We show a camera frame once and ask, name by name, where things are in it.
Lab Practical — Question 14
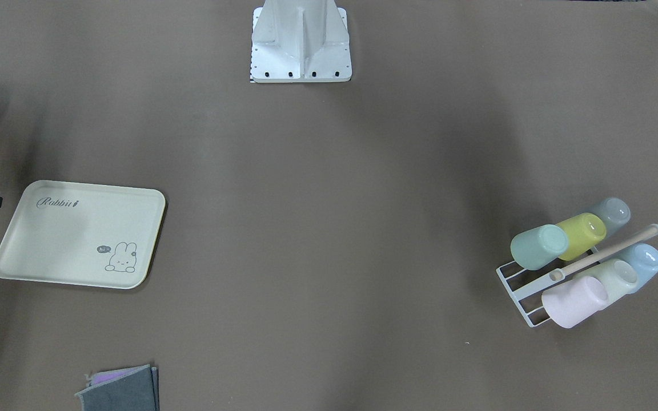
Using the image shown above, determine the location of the green cup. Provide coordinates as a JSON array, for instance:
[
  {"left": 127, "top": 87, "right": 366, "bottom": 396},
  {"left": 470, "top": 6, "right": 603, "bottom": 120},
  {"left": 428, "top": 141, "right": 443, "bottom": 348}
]
[{"left": 510, "top": 224, "right": 569, "bottom": 271}]

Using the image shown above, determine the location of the cream rabbit tray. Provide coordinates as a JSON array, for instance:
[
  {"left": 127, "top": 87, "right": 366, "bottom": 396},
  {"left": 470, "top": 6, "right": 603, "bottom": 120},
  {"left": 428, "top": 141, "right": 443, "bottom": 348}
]
[{"left": 0, "top": 180, "right": 167, "bottom": 289}]

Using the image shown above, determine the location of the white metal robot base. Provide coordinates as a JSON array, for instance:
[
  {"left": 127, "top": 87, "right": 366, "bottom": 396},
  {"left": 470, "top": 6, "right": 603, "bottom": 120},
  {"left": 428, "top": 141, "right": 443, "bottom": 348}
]
[{"left": 249, "top": 1, "right": 352, "bottom": 83}]

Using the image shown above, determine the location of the grey cup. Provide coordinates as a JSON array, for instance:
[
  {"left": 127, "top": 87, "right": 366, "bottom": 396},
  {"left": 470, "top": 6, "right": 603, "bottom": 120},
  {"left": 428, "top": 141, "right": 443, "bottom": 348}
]
[{"left": 584, "top": 197, "right": 632, "bottom": 237}]

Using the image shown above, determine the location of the light blue cup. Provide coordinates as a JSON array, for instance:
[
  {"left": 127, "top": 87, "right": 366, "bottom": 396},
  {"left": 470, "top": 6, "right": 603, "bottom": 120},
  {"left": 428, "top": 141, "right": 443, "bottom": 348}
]
[{"left": 613, "top": 244, "right": 658, "bottom": 294}]

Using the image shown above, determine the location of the yellow cup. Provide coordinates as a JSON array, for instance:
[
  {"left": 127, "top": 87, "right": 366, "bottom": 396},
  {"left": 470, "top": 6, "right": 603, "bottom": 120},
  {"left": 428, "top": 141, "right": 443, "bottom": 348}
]
[{"left": 556, "top": 212, "right": 607, "bottom": 261}]

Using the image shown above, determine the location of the cream white cup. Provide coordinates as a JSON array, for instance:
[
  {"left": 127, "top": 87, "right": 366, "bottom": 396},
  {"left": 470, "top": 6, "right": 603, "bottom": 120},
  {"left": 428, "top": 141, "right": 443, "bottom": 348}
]
[{"left": 573, "top": 258, "right": 639, "bottom": 307}]

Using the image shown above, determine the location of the pink cup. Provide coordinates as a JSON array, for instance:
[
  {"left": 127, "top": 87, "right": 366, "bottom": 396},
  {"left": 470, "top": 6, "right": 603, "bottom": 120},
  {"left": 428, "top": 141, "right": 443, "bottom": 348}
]
[{"left": 541, "top": 276, "right": 609, "bottom": 329}]

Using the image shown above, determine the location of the grey folded cloth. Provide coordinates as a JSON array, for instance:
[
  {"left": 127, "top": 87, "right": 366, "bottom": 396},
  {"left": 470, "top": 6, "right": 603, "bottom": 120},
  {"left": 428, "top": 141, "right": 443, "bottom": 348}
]
[{"left": 75, "top": 364, "right": 160, "bottom": 410}]

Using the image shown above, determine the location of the wooden rack handle rod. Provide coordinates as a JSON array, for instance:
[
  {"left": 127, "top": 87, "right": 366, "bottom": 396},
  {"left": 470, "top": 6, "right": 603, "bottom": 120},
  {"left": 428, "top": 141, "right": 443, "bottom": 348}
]
[{"left": 547, "top": 223, "right": 658, "bottom": 284}]

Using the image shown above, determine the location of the white wire cup rack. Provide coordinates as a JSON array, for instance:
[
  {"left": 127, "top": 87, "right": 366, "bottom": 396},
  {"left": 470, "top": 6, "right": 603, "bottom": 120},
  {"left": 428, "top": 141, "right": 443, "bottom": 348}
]
[{"left": 495, "top": 247, "right": 599, "bottom": 328}]

